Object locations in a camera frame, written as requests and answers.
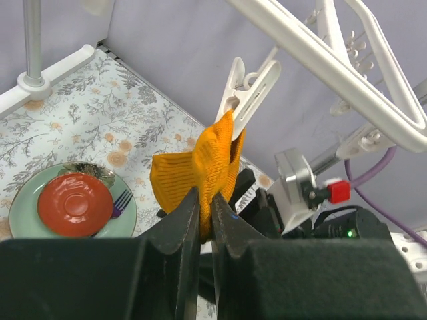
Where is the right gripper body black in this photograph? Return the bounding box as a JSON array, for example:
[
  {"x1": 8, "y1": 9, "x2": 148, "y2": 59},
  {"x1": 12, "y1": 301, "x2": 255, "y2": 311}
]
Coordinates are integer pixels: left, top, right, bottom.
[{"x1": 156, "y1": 168, "x2": 393, "y2": 241}]

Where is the purple fork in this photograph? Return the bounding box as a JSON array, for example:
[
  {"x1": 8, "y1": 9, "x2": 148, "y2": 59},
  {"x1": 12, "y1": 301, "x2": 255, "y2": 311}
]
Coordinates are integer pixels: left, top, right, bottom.
[{"x1": 91, "y1": 188, "x2": 137, "y2": 238}]

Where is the white clip hanger rack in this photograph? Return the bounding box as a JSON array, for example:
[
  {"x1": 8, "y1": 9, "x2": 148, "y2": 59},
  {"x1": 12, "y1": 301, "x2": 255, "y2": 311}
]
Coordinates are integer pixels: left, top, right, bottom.
[{"x1": 230, "y1": 1, "x2": 426, "y2": 153}]

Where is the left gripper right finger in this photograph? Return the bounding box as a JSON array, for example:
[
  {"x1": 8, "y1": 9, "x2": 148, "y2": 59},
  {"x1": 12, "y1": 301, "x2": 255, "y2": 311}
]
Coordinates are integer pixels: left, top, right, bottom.
[{"x1": 211, "y1": 195, "x2": 420, "y2": 319}]

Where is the orange saucer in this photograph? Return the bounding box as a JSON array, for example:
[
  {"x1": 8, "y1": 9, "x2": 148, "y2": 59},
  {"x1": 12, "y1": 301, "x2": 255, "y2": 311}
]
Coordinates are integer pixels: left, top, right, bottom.
[{"x1": 37, "y1": 173, "x2": 113, "y2": 237}]

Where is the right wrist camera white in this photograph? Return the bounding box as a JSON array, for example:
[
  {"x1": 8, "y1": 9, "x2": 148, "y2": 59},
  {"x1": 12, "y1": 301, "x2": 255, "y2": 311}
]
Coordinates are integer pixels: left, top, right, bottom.
[{"x1": 266, "y1": 148, "x2": 353, "y2": 234}]

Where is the light green plate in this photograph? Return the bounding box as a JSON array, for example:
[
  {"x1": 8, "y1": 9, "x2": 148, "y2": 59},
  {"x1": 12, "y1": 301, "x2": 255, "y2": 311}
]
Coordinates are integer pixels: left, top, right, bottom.
[{"x1": 9, "y1": 163, "x2": 137, "y2": 239}]

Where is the white clip on yellow sock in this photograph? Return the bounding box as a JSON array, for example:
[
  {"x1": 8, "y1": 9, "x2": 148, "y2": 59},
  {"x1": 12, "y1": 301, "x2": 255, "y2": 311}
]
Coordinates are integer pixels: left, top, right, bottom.
[{"x1": 216, "y1": 57, "x2": 282, "y2": 141}]

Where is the metal drying stand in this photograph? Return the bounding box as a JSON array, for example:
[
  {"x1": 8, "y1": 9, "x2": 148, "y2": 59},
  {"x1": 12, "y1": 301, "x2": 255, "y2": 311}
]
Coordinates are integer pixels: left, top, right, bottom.
[{"x1": 1, "y1": 1, "x2": 95, "y2": 119}]

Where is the floral tablecloth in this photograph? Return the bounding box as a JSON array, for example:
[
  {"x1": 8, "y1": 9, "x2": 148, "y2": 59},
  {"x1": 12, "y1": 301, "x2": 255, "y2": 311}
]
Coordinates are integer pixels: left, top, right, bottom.
[{"x1": 1, "y1": 52, "x2": 205, "y2": 241}]

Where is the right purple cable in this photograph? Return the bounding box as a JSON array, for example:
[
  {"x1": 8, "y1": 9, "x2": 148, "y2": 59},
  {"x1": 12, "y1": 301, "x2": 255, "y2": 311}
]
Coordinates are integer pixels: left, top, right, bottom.
[{"x1": 344, "y1": 146, "x2": 427, "y2": 244}]

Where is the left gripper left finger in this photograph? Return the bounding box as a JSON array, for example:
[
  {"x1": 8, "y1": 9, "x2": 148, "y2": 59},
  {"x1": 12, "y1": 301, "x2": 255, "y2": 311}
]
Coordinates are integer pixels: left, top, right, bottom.
[{"x1": 1, "y1": 189, "x2": 200, "y2": 319}]

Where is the yellow sock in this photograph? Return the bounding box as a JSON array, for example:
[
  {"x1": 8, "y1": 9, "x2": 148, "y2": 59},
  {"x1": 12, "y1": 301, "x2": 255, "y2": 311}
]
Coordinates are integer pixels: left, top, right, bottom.
[{"x1": 150, "y1": 110, "x2": 246, "y2": 243}]

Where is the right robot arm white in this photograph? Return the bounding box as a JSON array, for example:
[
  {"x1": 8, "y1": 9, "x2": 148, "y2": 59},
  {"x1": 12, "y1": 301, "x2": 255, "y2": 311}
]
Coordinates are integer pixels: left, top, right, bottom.
[{"x1": 240, "y1": 168, "x2": 426, "y2": 283}]

